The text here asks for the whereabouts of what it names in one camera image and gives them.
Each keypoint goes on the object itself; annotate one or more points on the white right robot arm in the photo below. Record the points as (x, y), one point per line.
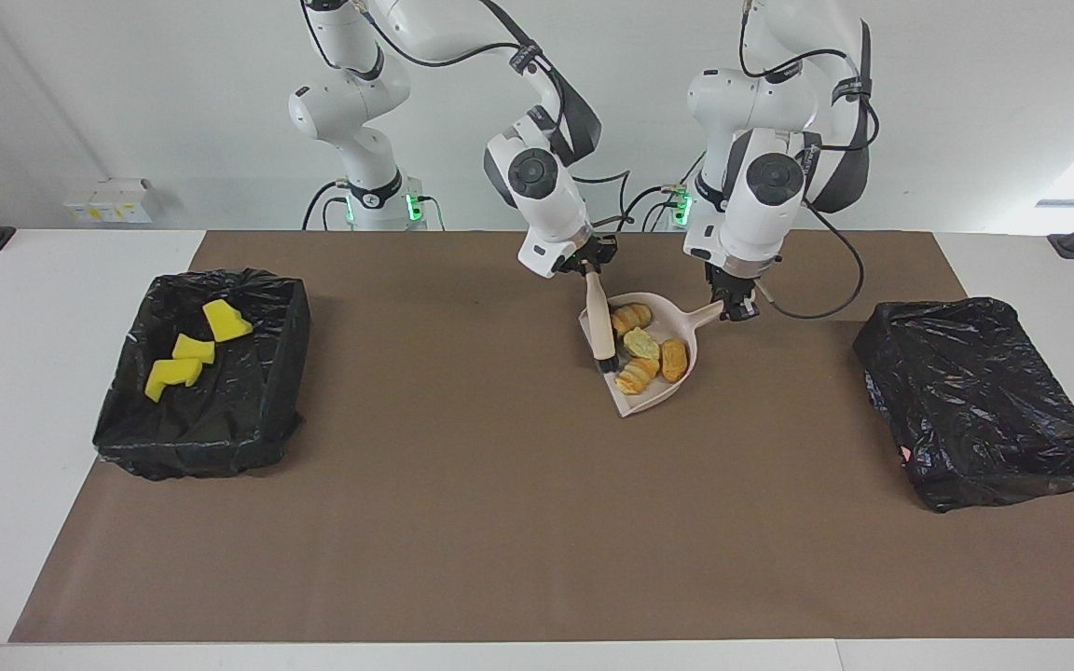
(537, 186)

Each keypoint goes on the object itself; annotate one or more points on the beige plastic dustpan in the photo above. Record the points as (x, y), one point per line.
(658, 396)

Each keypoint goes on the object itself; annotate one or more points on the pale crinkled chip piece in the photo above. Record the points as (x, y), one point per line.
(642, 344)

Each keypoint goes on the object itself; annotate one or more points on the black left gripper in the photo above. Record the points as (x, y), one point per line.
(733, 280)

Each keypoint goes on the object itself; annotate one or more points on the black bag bin pink spot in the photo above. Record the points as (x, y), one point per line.
(975, 401)

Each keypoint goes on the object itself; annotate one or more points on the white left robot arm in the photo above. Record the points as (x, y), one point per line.
(770, 186)

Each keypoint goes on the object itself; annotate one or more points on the small yellow sponge piece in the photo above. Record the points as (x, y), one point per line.
(193, 349)

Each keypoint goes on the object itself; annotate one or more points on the white wall socket box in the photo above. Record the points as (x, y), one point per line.
(108, 200)

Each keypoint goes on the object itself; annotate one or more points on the black bag lined bin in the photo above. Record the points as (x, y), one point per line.
(220, 419)

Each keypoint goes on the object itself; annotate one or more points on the brown table mat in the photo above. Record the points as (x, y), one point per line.
(500, 559)

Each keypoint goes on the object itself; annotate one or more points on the peanut shaped bread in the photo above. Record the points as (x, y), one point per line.
(674, 360)

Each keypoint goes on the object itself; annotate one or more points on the large yellow sponge wedge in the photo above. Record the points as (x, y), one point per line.
(227, 321)

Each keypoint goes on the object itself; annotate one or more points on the notched yellow sponge piece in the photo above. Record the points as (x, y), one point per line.
(173, 376)

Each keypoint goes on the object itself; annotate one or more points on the orange striped croissant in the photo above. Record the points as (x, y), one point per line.
(631, 318)
(638, 376)

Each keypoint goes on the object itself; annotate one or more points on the beige hand brush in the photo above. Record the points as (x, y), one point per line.
(602, 326)

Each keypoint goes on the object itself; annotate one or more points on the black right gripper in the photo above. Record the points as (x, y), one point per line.
(596, 253)

